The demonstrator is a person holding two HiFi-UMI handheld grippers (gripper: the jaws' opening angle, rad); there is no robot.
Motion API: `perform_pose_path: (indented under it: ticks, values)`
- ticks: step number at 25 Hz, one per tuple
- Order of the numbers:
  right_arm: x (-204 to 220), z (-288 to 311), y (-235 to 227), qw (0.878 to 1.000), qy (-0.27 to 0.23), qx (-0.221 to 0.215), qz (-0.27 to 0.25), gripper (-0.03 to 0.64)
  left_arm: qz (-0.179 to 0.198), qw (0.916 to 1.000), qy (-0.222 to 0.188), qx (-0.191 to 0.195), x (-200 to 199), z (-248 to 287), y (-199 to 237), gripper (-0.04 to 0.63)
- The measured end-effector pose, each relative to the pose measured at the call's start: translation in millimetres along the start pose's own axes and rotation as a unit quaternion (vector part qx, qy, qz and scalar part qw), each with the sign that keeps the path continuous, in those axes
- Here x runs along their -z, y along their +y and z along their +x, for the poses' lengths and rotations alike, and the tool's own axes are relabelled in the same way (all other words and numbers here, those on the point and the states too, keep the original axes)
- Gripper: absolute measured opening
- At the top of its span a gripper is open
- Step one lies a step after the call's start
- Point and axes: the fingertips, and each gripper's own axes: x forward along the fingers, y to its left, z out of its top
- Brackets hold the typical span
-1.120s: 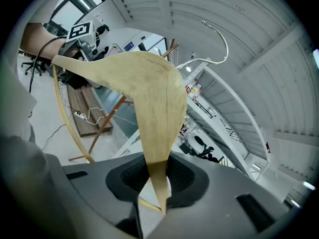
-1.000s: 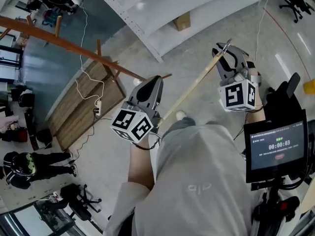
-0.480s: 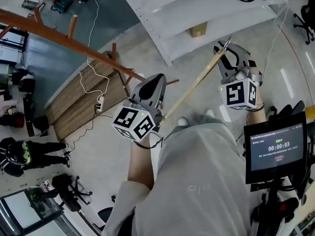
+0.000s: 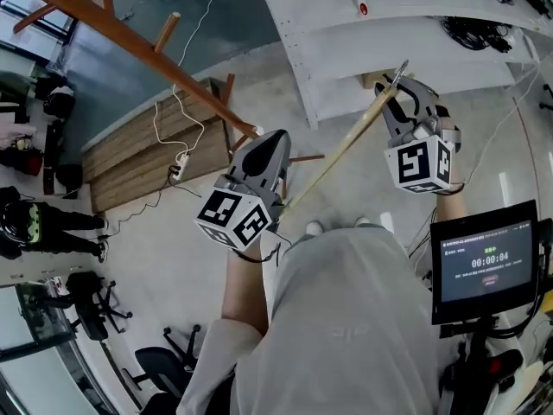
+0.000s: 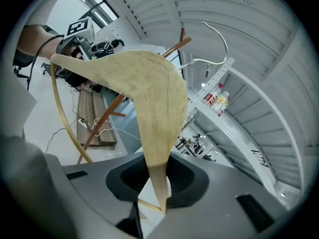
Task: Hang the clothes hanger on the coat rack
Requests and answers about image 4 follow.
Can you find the glass partition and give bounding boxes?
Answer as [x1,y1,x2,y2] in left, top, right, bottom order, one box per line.
[0,281,109,415]

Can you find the brown wooden coat rack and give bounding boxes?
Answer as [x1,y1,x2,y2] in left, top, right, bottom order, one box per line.
[0,0,326,201]

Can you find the black stand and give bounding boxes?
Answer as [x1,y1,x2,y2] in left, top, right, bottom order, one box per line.
[41,118,84,199]

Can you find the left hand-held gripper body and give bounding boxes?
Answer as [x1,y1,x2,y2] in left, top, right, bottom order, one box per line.
[194,171,288,251]

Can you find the black floor cable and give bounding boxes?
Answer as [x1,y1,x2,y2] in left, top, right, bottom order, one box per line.
[114,165,203,235]

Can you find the red and black bag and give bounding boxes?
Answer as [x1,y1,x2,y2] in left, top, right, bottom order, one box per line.
[0,138,45,177]

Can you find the white floor cable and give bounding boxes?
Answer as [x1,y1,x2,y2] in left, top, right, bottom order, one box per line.
[153,0,216,162]

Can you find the black cable bundle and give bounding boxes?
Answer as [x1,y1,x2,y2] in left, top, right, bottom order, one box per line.
[440,15,514,54]

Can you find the white shelf unit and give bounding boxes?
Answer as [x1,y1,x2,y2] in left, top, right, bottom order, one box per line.
[252,0,553,130]

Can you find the person's grey shirt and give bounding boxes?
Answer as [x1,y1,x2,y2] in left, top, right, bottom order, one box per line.
[175,226,442,415]

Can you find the black office chair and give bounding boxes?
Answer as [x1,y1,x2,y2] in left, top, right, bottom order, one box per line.
[134,324,203,401]
[64,270,134,342]

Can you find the person's left forearm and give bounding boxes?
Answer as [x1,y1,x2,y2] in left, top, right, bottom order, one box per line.
[220,243,283,337]

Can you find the black bags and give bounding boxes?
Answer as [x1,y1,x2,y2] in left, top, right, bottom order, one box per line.
[33,74,78,118]

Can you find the black tablet mount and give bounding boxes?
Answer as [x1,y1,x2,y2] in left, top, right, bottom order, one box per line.
[438,248,553,415]

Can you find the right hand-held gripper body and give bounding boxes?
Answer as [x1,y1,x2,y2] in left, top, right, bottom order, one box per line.
[384,117,454,195]

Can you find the white power strip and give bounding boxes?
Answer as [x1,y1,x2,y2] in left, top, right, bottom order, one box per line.
[175,153,191,182]

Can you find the black tablet screen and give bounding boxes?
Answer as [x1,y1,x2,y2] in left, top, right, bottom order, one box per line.
[429,200,542,326]

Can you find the stack of wooden boards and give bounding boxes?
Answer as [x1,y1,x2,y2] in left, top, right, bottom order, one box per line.
[80,77,237,214]

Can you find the light wooden hanger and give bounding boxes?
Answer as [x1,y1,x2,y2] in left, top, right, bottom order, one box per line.
[276,60,416,225]

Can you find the person's right hand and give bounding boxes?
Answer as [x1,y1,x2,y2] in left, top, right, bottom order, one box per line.
[435,105,462,150]

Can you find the person's right forearm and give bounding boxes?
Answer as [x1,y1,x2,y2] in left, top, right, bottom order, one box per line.
[431,188,470,227]

